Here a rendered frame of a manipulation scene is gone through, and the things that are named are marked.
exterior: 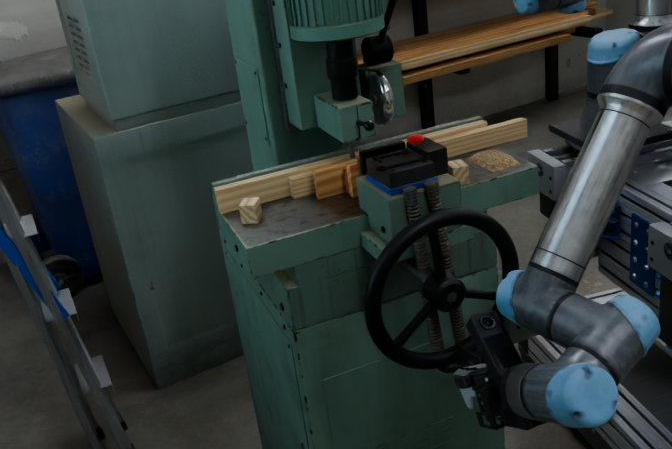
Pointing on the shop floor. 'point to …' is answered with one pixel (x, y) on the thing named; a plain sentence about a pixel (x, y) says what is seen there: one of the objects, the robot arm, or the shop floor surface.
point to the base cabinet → (353, 376)
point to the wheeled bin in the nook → (47, 162)
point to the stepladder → (37, 279)
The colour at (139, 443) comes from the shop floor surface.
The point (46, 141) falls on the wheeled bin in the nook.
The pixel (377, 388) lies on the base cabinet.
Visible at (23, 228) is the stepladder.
